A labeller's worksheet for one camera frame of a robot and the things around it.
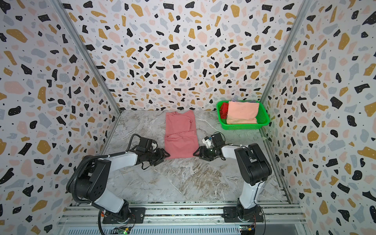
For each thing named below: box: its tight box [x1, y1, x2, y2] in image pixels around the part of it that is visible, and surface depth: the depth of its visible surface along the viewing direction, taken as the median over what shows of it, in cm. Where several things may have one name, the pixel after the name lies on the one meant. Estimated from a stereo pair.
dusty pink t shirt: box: [164, 109, 200, 160], surface depth 104 cm
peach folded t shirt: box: [226, 100, 260, 125], surface depth 108 cm
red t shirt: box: [219, 102, 229, 119], surface depth 112 cm
